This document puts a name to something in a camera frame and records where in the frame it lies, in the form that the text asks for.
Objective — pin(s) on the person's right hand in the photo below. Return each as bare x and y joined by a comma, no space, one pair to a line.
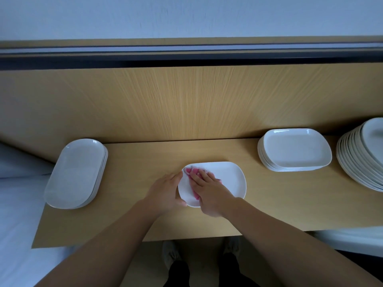
214,197

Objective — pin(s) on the person's left hand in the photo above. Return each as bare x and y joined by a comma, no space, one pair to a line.
163,194

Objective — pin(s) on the white glossy rectangular plate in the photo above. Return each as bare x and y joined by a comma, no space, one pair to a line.
75,173
233,179

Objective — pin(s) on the pink cleaning cloth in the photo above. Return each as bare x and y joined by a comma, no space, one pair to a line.
192,173

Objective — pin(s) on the stack of white rectangular plates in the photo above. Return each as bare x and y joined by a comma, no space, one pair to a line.
296,146

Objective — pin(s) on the stack of white round plates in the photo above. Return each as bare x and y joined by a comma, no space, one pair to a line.
365,152

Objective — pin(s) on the person's right forearm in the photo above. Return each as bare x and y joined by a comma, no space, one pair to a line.
305,251

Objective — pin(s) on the person's left forearm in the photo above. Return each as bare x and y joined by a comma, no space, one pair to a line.
96,254

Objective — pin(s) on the grey upholstered headboard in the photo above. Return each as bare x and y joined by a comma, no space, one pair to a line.
21,164

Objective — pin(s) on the white bed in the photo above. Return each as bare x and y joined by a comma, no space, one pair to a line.
21,236

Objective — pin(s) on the black wall rail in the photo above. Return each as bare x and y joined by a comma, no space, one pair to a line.
179,58

